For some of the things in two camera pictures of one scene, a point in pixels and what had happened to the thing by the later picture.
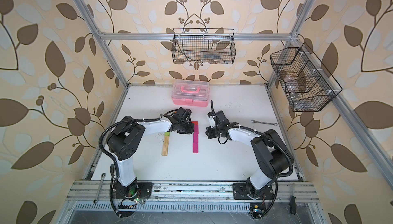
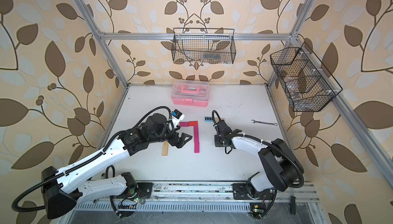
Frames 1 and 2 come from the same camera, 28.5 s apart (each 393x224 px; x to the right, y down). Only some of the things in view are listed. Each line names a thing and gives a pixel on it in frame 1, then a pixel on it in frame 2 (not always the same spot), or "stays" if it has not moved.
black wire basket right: [307, 85] stays
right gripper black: [209, 134] -> [216, 139]
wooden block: [165, 149] stays
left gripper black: [191, 130] -> [174, 142]
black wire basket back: [203, 45] stays
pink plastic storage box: [190, 93] stays
